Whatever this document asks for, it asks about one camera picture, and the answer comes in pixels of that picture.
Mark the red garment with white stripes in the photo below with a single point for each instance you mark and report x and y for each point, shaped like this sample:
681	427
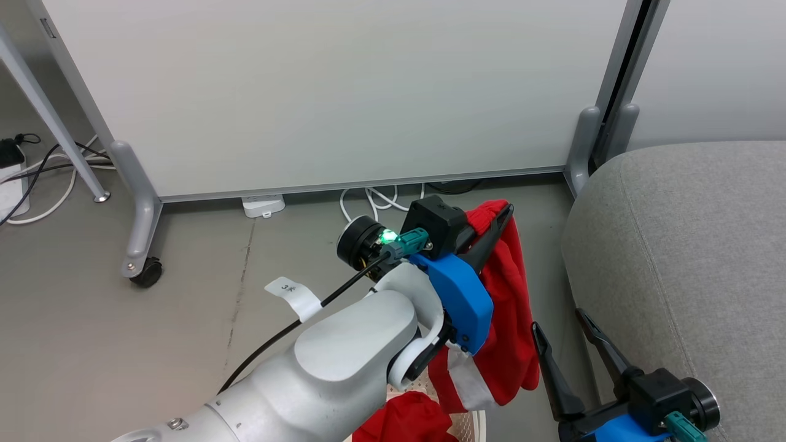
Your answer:
509	319

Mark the grey fabric sofa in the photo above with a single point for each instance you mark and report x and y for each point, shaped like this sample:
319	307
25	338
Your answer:
694	258

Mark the teal gripper connector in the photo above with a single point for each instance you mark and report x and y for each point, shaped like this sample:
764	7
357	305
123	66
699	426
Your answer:
684	426
408	240

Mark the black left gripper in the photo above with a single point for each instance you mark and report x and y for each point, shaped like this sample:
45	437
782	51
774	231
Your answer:
436	224

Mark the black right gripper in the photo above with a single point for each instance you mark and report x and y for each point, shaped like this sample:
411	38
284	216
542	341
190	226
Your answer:
654	393

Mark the small grey frame clip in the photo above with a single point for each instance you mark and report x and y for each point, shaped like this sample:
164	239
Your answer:
48	28

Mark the white laundry basket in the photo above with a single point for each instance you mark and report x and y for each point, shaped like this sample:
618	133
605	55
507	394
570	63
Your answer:
470	426

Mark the black power adapter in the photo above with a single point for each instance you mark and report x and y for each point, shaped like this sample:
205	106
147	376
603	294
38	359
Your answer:
9	152

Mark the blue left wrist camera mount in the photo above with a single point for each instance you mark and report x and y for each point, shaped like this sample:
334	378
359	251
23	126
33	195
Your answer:
460	294

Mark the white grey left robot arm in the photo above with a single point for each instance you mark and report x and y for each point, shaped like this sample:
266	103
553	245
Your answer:
344	362

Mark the teal right gripper connector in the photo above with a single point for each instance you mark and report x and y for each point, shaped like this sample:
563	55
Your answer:
684	426

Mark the grey metal table leg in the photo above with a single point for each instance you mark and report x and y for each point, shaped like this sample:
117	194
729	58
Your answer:
49	116

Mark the large white partition panel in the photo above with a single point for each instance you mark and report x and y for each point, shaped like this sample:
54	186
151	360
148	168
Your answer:
338	92

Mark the narrow white partition panel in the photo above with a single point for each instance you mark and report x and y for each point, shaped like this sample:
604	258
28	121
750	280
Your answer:
718	67

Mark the teal left gripper connector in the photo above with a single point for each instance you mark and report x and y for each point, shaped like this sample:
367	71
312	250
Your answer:
408	240

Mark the grey partition foot with caster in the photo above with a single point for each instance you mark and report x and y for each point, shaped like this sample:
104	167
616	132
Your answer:
142	215

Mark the black caster wheel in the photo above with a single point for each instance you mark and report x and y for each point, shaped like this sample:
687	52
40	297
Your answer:
148	273

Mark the plain red garment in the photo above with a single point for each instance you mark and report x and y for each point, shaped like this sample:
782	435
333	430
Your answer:
405	420

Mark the white power strip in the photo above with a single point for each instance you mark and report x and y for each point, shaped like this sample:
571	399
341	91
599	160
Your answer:
12	193

